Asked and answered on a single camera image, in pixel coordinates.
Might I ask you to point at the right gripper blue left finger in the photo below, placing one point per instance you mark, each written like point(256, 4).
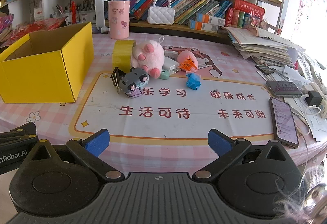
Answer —
point(86, 152)

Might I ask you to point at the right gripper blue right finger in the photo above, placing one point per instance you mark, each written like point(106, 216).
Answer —
point(229, 152)

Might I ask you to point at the blue paper ball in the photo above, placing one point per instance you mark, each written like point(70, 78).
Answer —
point(193, 81)

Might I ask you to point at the grey toy car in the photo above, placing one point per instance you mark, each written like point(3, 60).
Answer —
point(133, 83)

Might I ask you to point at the black binder clip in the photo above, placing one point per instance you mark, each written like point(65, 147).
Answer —
point(116, 76)

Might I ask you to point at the orange plastic clip toy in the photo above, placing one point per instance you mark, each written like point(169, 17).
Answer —
point(188, 65)

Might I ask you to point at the mint green small case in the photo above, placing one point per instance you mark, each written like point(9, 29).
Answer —
point(164, 75)

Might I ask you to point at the white power adapter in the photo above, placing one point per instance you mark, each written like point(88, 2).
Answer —
point(171, 66)

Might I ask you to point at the pink plush ball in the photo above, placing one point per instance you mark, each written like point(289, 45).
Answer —
point(185, 55)

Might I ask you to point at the yellow tape roll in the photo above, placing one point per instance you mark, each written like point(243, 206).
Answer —
point(122, 53)

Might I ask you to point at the pink plush pig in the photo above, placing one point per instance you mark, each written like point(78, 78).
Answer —
point(149, 56)

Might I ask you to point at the smartphone with lit screen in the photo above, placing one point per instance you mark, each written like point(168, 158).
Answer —
point(283, 123)

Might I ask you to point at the dark smartphone on papers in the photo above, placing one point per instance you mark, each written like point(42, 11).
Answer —
point(283, 89)

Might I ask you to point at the pink cartoon table mat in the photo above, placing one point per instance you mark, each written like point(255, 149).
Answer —
point(166, 128)

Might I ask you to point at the yellow cardboard box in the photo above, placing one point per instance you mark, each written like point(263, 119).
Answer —
point(47, 66)

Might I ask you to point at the black calculator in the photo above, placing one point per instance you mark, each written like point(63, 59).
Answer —
point(264, 69)

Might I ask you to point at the stack of papers and notebooks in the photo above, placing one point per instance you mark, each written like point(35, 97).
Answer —
point(264, 47)

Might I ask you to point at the red paper sheets pile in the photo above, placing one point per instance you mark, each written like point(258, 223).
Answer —
point(42, 25)

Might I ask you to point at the orange white box lower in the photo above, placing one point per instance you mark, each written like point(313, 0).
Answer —
point(202, 26)

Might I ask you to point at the orange white box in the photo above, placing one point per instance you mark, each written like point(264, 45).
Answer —
point(208, 19)
point(202, 26)

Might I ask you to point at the orange white box upper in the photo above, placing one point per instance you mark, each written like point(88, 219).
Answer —
point(208, 19)

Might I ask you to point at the pink cylindrical container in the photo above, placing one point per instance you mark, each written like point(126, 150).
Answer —
point(119, 17)

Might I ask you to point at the red thick dictionary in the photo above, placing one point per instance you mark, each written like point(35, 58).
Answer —
point(248, 7)

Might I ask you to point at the row of leaning books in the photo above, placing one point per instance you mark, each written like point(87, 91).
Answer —
point(185, 10)

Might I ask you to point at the white quilted pearl handbag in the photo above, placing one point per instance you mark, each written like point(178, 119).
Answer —
point(158, 15)

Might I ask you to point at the black charger with white cable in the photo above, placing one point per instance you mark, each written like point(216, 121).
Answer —
point(312, 100)

